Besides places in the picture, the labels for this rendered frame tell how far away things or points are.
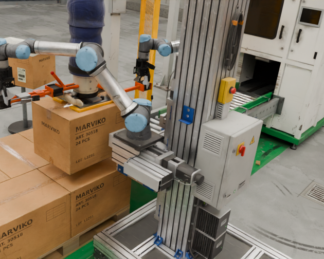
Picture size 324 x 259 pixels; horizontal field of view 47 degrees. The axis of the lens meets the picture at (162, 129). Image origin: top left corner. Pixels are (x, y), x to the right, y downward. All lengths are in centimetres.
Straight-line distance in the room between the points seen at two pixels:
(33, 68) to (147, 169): 235
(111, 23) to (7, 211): 223
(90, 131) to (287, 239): 189
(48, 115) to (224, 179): 120
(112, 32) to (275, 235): 249
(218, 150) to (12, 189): 140
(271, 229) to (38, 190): 196
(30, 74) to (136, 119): 232
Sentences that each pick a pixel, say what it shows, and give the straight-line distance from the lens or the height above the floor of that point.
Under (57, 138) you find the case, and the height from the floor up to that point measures 90.
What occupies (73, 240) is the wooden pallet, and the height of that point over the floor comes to 11.
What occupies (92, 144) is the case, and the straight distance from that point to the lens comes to 257.
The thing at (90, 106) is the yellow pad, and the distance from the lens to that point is 252.
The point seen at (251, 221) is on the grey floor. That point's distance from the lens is 347.
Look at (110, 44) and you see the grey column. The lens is 401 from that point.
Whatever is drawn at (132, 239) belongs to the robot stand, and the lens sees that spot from 276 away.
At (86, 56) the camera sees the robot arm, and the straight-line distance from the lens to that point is 197.
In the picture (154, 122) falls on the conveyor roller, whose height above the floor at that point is 53.
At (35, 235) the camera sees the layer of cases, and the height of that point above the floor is 34.
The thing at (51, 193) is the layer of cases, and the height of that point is 54.
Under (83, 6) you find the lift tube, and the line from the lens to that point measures 238.
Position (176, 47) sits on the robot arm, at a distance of 242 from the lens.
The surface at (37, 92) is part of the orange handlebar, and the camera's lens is 239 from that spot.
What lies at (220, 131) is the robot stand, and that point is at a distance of 200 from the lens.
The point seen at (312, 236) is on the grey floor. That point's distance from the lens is 355.
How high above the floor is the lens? 205
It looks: 25 degrees down
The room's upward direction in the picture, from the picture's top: 6 degrees clockwise
